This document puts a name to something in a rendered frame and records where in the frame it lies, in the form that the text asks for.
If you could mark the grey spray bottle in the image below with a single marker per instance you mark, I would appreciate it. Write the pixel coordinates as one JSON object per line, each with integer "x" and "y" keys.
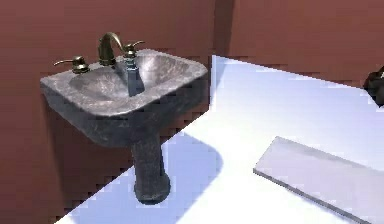
{"x": 133, "y": 80}

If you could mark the brass sink faucet spout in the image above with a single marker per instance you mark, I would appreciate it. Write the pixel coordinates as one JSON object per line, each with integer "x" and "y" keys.
{"x": 107, "y": 50}

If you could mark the pale grey floor mat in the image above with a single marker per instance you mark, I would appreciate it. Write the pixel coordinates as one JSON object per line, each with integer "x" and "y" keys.
{"x": 326, "y": 176}

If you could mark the black round object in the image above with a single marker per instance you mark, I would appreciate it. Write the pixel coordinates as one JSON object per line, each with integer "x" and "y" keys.
{"x": 376, "y": 85}

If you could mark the grey stone pedestal sink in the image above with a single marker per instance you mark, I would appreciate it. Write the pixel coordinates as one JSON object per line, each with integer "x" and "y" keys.
{"x": 110, "y": 100}

